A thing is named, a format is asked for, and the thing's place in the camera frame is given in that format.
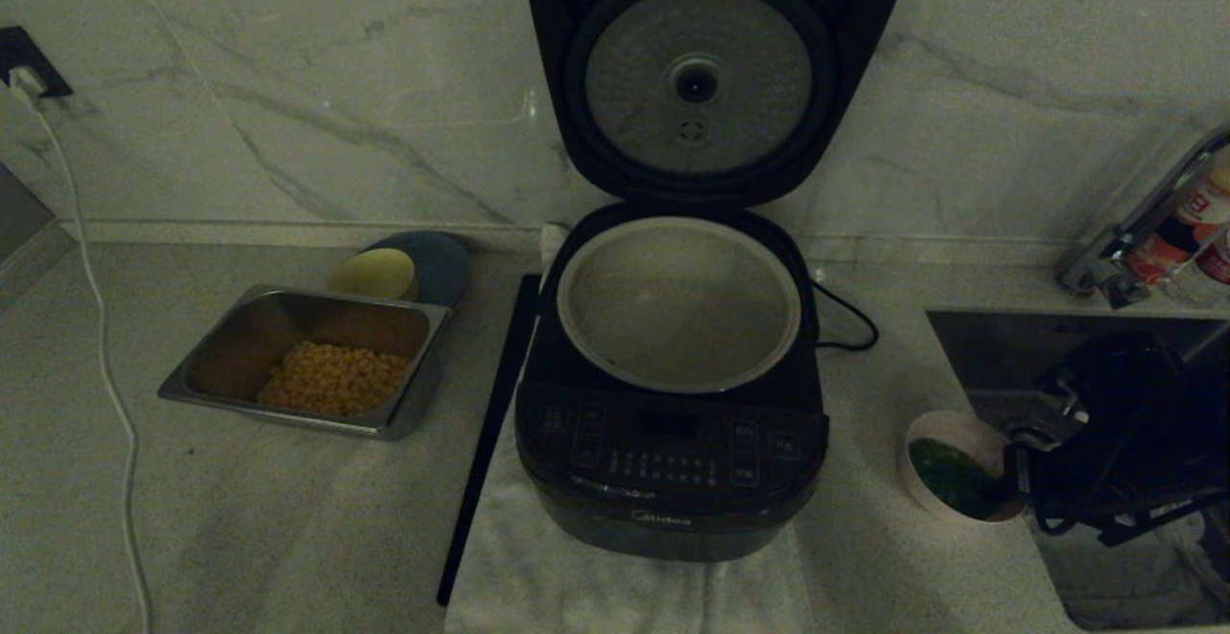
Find chopped green vegetables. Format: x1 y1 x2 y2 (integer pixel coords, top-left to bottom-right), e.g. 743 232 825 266
908 438 1005 520

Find white power cable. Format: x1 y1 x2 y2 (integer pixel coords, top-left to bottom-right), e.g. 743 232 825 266
34 101 155 634

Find blue-grey plate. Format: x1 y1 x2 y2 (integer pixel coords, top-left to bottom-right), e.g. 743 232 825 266
363 231 473 308

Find clear bottle with red band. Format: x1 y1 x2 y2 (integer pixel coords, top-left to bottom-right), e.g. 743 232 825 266
1168 226 1230 308

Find white plug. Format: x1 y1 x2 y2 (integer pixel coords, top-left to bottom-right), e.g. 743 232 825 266
8 65 49 105

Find stainless steel sink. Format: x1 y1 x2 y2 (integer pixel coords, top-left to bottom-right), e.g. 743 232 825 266
925 310 1230 630

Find stainless steel tray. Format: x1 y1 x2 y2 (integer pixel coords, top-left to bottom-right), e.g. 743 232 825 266
159 283 453 441

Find long black strip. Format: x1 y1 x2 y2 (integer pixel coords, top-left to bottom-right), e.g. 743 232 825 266
437 274 544 606

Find white towel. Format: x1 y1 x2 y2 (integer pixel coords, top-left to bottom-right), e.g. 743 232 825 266
444 223 818 634

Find small yellow-green bowl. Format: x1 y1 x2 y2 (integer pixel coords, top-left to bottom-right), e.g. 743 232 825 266
327 248 420 302

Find white crumpled cloth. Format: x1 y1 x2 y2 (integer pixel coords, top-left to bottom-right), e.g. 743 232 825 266
1033 509 1230 621

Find yellow corn kernels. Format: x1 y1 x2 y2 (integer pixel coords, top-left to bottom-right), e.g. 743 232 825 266
255 340 412 418

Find grey inner pot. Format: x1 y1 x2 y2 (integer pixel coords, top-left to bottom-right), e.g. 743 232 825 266
555 215 803 396

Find bottle with red label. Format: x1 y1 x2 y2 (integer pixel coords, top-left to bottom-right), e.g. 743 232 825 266
1126 149 1230 287

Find black electric rice cooker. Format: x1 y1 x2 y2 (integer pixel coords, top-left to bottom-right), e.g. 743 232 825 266
522 0 906 207

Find chrome faucet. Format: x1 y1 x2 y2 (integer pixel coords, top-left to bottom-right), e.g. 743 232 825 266
1057 125 1230 311

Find black cooker power cord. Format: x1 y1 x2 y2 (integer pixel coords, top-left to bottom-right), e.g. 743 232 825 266
812 280 880 352

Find pink bowl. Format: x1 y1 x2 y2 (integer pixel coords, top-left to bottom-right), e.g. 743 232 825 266
901 410 1029 526

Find black wall socket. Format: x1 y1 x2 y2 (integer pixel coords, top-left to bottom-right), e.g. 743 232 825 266
0 26 75 99

